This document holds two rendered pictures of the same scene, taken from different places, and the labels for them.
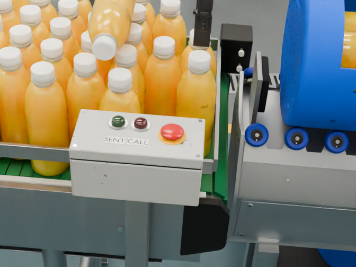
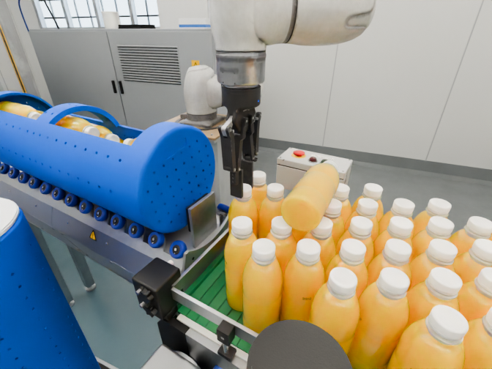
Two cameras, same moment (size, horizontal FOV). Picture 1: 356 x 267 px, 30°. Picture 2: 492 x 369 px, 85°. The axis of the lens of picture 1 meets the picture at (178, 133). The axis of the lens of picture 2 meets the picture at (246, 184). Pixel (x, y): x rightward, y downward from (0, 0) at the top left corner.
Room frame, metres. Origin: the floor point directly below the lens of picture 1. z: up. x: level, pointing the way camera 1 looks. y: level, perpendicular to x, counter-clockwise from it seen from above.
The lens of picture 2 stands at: (1.53, 0.24, 1.43)
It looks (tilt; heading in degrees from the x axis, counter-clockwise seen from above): 30 degrees down; 209
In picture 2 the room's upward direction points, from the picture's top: straight up
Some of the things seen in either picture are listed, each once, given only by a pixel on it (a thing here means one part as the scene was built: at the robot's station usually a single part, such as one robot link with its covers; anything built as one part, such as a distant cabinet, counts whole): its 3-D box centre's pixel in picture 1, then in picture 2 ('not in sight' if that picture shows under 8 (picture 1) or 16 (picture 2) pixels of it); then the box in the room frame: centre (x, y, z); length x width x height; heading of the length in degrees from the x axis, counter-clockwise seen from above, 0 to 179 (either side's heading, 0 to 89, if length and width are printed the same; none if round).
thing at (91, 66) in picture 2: not in sight; (140, 105); (-0.55, -2.24, 0.72); 2.15 x 0.54 x 1.45; 97
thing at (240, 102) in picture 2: not in sight; (241, 108); (1.06, -0.03, 1.30); 0.08 x 0.07 x 0.09; 179
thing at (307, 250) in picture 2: not in sight; (308, 250); (1.18, 0.16, 1.11); 0.04 x 0.04 x 0.02
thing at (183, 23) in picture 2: not in sight; (195, 23); (-0.62, -1.45, 1.48); 0.24 x 0.12 x 0.08; 105
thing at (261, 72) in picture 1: (258, 91); (201, 218); (1.07, -0.15, 0.99); 0.10 x 0.02 x 0.12; 179
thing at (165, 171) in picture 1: (139, 156); (312, 173); (0.78, 0.06, 1.05); 0.20 x 0.10 x 0.10; 89
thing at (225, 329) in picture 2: not in sight; (226, 340); (1.29, 0.07, 0.94); 0.03 x 0.02 x 0.08; 89
